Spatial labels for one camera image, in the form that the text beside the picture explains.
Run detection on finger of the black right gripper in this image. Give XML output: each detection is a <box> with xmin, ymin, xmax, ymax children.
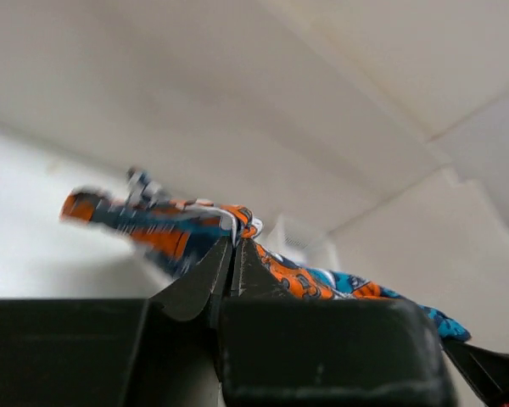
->
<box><xmin>443</xmin><ymin>339</ymin><xmax>509</xmax><ymax>407</ymax></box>

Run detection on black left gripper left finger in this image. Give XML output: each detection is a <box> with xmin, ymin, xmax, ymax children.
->
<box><xmin>0</xmin><ymin>241</ymin><xmax>232</xmax><ymax>406</ymax></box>

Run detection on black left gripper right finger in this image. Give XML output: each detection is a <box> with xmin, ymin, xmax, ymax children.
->
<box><xmin>218</xmin><ymin>242</ymin><xmax>458</xmax><ymax>406</ymax></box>

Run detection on colourful patterned shorts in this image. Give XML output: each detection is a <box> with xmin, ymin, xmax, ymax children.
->
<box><xmin>59</xmin><ymin>167</ymin><xmax>472</xmax><ymax>343</ymax></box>

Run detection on white perforated plastic basket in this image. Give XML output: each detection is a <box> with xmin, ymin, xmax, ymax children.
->
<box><xmin>265</xmin><ymin>215</ymin><xmax>340</xmax><ymax>270</ymax></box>

